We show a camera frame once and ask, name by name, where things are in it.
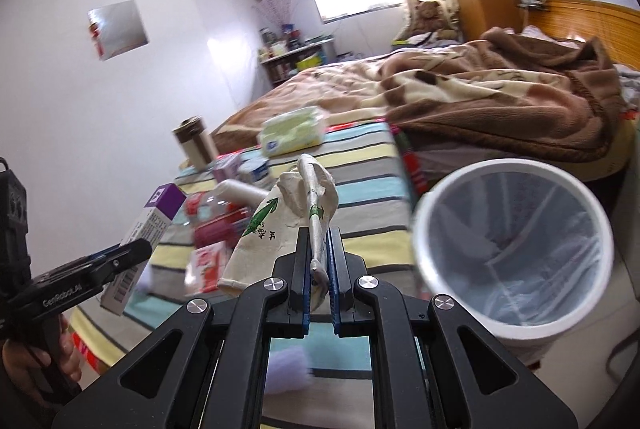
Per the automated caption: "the beige paper bag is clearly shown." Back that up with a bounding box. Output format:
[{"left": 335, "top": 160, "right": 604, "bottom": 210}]
[{"left": 218, "top": 154, "right": 338, "bottom": 310}]

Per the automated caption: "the purple white carton box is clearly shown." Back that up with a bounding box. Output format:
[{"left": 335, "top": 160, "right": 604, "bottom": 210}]
[{"left": 100, "top": 183, "right": 186, "bottom": 315}]

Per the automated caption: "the white round trash bin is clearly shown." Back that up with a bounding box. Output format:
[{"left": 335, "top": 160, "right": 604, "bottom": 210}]
[{"left": 412, "top": 158, "right": 614, "bottom": 365}]

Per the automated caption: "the person's left hand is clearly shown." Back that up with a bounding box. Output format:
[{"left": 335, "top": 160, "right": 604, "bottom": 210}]
[{"left": 1, "top": 315, "right": 81, "bottom": 407}]

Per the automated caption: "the red can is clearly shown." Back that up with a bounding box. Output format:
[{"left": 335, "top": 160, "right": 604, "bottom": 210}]
[{"left": 193, "top": 207, "right": 250, "bottom": 248}]

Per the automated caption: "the red strawberry milk carton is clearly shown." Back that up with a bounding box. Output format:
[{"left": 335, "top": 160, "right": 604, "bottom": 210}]
[{"left": 184, "top": 241, "right": 232, "bottom": 296}]

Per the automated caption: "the striped bed sheet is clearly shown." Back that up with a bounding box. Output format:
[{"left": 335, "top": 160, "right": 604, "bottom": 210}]
[{"left": 67, "top": 120, "right": 426, "bottom": 429}]

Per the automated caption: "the white blue can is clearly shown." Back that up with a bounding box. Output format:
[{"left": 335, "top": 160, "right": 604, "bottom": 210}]
[{"left": 238, "top": 156, "right": 272, "bottom": 189}]

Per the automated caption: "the clear plastic bottle red label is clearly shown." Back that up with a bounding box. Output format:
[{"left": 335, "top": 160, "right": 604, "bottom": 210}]
[{"left": 183, "top": 191, "right": 234, "bottom": 229}]

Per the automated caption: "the small pink purple carton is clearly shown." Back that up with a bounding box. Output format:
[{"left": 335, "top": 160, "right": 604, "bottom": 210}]
[{"left": 212, "top": 153, "right": 243, "bottom": 182}]

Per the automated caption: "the green tissue pack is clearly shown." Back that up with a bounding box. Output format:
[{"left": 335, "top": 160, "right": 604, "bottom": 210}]
[{"left": 258, "top": 105, "right": 328, "bottom": 158}]

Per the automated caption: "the brown beige thermos cup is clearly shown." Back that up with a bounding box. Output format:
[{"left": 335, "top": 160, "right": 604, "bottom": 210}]
[{"left": 172, "top": 116, "right": 218, "bottom": 171}]

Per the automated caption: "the cluttered shelf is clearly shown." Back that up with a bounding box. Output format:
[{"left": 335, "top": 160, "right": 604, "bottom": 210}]
[{"left": 258, "top": 24, "right": 337, "bottom": 87}]

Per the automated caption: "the brown fleece blanket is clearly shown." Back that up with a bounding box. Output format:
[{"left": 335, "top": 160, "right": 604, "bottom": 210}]
[{"left": 213, "top": 27, "right": 626, "bottom": 163}]

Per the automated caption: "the brown teddy bear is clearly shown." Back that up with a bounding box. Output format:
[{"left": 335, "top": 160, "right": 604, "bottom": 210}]
[{"left": 410, "top": 1, "right": 458, "bottom": 39}]

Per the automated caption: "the wooden headboard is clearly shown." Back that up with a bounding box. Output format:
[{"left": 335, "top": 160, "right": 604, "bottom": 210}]
[{"left": 527, "top": 0, "right": 640, "bottom": 70}]

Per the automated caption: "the silver wall panel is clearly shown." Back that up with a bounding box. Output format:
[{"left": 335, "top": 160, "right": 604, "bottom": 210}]
[{"left": 88, "top": 0, "right": 149, "bottom": 61}]

